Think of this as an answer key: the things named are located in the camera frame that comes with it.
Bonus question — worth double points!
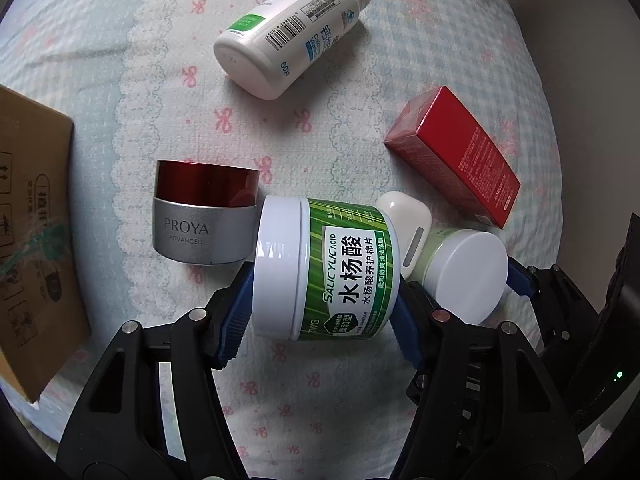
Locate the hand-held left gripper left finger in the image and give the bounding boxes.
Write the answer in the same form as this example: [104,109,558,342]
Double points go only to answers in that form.
[56,261,261,480]

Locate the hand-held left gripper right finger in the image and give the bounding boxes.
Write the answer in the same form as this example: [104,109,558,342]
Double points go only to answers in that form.
[389,281,587,480]

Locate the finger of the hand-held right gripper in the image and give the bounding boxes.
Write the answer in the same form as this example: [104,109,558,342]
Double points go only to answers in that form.
[505,257,602,362]
[406,370,439,407]

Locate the pale green jar white lid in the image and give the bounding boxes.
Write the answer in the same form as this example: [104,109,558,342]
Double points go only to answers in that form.
[407,227,510,326]

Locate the green jar with white lid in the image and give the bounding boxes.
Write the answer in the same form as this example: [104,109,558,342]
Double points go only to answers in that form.
[252,194,405,341]

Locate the silver jar with red lid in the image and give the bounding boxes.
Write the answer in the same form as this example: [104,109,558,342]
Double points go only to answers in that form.
[152,160,261,266]

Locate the white earbuds case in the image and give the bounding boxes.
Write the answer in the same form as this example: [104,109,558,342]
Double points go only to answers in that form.
[376,190,432,277]

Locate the red carton box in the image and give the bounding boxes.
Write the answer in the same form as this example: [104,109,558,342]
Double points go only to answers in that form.
[384,86,522,230]

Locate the brown cardboard box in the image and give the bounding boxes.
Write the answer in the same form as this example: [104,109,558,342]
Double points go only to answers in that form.
[0,85,92,404]

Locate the checked bow-print bed sheet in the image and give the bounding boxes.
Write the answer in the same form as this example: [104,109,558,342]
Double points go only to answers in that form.
[0,0,621,480]

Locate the white plastic bottle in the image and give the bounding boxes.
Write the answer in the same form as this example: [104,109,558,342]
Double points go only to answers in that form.
[213,0,373,101]

